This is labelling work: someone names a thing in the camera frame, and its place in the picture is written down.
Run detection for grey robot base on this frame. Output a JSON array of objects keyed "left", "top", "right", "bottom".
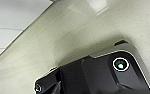
[{"left": 34, "top": 39, "right": 150, "bottom": 94}]

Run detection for white lower kitchen cabinets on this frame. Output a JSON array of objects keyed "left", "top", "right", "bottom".
[{"left": 0, "top": 0, "right": 55, "bottom": 64}]

